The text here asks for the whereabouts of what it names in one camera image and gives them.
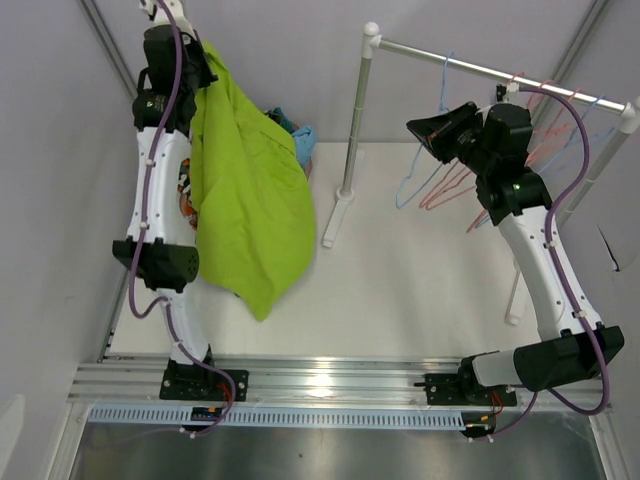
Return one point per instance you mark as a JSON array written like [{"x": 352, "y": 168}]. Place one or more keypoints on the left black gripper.
[{"x": 198, "y": 49}]

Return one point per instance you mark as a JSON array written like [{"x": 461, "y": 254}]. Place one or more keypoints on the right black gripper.
[{"x": 436, "y": 133}]

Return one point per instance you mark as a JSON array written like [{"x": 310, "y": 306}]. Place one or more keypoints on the teal green shorts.
[{"x": 279, "y": 117}]

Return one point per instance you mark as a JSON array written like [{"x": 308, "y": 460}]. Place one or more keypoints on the orange grey camouflage shorts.
[{"x": 187, "y": 195}]

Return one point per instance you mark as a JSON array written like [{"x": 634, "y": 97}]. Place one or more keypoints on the light blue shorts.
[{"x": 304, "y": 141}]

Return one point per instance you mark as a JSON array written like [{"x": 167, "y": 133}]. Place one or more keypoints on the lime green shorts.
[{"x": 256, "y": 226}]

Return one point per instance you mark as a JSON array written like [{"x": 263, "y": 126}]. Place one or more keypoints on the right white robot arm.
[{"x": 574, "y": 344}]

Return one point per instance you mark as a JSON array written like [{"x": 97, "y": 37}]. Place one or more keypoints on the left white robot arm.
[{"x": 136, "y": 251}]

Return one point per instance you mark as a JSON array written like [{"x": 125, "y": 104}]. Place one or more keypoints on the metal clothes rack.
[{"x": 372, "y": 40}]

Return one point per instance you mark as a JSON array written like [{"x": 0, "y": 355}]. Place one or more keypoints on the pink translucent plastic basin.
[{"x": 308, "y": 169}]

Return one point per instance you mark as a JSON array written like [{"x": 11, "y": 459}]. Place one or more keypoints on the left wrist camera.
[{"x": 161, "y": 12}]

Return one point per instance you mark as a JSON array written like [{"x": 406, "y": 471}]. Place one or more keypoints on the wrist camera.
[
  {"x": 506, "y": 92},
  {"x": 161, "y": 12}
]

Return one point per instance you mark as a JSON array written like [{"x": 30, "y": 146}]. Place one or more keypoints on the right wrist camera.
[{"x": 506, "y": 92}]

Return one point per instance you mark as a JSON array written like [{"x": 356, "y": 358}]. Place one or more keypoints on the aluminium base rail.
[{"x": 312, "y": 382}]

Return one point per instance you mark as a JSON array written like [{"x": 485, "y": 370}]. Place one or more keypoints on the slotted cable duct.
[{"x": 411, "y": 419}]

